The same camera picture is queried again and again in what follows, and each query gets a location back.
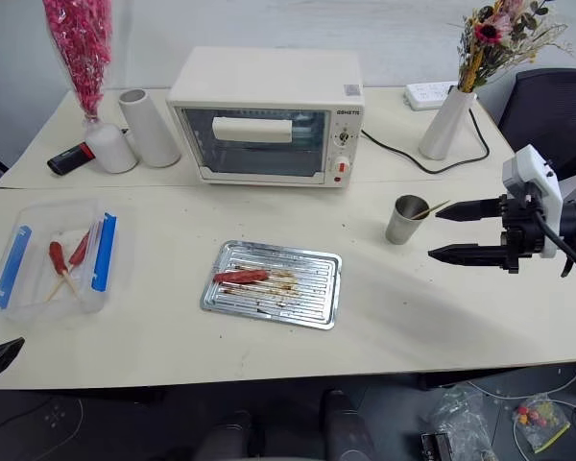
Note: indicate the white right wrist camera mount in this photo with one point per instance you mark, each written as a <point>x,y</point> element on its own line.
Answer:
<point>528,165</point>

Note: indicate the black and red device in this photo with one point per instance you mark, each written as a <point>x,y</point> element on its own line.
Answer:
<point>69,158</point>

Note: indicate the small black box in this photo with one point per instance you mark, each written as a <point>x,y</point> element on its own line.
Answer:
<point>437,446</point>

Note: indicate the plastic bag with colourful items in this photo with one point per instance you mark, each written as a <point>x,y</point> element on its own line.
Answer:
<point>540,422</point>

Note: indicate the white paper tube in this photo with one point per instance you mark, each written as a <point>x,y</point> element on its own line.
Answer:
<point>149,129</point>

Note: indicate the mixed dried flower bouquet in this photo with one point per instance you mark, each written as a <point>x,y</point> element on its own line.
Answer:
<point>489,33</point>

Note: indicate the black mesh office chair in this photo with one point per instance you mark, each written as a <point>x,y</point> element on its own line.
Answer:
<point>547,110</point>

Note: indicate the clear crumpled plastic bag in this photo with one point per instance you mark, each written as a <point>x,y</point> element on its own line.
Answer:
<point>461,422</point>

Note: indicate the thin wooden stick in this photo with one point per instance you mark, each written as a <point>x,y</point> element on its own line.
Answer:
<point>433,209</point>

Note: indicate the white power strip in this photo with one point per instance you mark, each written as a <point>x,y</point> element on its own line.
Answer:
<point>424,95</point>

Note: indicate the pink dried flower bouquet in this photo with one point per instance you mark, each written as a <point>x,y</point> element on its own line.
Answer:
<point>81,43</point>

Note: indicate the clear plastic container blue latches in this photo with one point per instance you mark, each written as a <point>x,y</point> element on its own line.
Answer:
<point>24,293</point>

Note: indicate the white toaster oven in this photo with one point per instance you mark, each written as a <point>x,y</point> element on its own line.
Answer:
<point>264,81</point>

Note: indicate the white twisted vase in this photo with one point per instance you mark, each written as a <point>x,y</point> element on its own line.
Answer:
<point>444,129</point>

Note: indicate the red sausage on wooden skewer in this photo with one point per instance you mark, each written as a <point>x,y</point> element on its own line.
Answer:
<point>56,257</point>
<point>80,249</point>

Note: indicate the white round bottle vase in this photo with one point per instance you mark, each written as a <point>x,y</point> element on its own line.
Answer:
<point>110,149</point>

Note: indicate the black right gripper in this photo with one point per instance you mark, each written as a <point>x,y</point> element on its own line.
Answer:
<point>520,235</point>

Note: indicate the metal cup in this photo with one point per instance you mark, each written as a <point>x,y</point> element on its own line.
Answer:
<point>405,225</point>

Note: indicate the silver baking tray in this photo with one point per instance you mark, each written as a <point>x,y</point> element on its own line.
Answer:
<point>312,269</point>

